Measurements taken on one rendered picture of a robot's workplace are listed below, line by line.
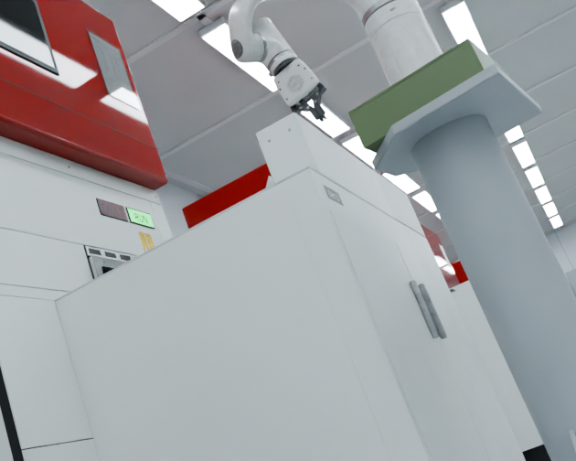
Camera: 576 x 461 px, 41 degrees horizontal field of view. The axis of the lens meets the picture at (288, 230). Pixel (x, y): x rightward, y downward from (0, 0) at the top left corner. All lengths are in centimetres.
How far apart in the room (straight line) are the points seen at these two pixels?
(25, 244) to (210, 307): 45
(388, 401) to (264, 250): 36
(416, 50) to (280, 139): 32
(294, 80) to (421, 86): 61
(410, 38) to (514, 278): 51
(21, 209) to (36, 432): 50
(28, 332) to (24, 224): 26
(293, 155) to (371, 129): 17
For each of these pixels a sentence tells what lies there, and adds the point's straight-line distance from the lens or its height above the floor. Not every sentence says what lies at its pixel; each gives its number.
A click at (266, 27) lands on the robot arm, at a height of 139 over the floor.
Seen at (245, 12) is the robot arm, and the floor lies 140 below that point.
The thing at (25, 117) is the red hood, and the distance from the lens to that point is 187.
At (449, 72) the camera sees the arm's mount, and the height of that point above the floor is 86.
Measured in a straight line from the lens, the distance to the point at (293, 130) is 155.
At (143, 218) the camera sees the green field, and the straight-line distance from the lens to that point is 218.
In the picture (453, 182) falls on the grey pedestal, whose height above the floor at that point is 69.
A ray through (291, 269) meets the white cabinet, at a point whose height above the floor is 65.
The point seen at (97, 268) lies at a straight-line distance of 187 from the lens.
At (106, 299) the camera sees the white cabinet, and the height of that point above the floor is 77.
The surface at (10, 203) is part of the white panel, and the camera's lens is 175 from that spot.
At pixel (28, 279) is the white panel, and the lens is 168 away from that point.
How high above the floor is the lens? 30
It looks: 17 degrees up
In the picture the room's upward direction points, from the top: 21 degrees counter-clockwise
